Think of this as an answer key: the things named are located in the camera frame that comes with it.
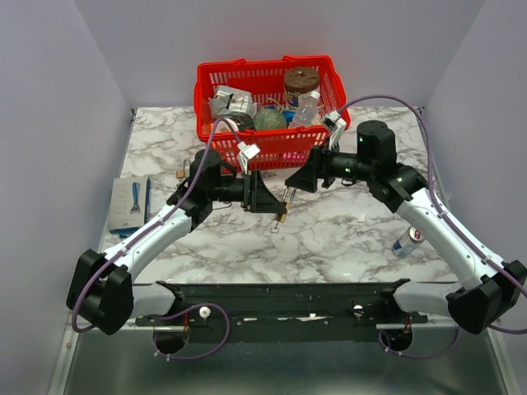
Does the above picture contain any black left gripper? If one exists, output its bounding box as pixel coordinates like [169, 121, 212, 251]
[208, 169, 287, 213]

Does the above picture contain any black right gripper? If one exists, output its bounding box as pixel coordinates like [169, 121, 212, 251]
[285, 137, 375, 193]

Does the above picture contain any small brass padlock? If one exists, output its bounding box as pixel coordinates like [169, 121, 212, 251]
[175, 159, 191, 180]

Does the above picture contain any large brass padlock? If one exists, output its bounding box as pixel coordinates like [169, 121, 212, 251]
[276, 187, 296, 223]

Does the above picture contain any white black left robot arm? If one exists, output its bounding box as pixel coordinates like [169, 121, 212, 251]
[66, 150, 287, 335]

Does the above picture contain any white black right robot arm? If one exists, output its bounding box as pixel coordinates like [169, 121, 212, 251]
[285, 120, 526, 334]

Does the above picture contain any red plastic shopping basket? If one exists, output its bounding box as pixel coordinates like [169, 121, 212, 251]
[194, 55, 347, 170]

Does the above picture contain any clear plastic bottle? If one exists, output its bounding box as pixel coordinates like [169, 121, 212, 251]
[289, 91, 320, 128]

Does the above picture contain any green glitter ball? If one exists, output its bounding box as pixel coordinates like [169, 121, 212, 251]
[253, 108, 287, 131]

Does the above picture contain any black tape roll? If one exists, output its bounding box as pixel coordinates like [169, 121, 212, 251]
[216, 113, 255, 133]

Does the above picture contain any jar with brown lid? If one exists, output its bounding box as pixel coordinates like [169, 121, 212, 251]
[283, 67, 320, 111]

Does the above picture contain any grey foil pouch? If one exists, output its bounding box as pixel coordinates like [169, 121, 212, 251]
[208, 85, 258, 119]

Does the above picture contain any red bull can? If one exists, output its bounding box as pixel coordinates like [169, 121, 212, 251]
[392, 226, 425, 258]

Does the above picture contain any blue razor package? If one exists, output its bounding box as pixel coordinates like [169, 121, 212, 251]
[107, 176, 151, 238]

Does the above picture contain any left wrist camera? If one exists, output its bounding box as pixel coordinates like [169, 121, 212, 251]
[237, 142, 260, 174]

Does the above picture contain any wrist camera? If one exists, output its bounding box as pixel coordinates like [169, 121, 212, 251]
[321, 110, 347, 150]
[237, 142, 260, 174]

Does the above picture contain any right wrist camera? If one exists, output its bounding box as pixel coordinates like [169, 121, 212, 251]
[321, 110, 347, 150]

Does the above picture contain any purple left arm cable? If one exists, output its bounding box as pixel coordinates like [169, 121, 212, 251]
[71, 116, 244, 333]

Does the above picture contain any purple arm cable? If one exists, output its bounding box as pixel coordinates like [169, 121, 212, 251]
[337, 95, 527, 333]
[71, 116, 244, 333]

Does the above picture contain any black metal base rail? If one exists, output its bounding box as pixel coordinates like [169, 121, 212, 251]
[131, 279, 462, 343]

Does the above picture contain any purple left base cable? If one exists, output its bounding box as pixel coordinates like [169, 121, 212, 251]
[152, 303, 231, 363]

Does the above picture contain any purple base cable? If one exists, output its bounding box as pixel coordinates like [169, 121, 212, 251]
[152, 303, 231, 363]
[378, 324, 463, 360]

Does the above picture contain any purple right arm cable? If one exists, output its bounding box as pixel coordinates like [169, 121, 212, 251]
[337, 95, 527, 333]

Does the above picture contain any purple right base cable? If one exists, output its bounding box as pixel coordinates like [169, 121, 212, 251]
[378, 324, 463, 360]

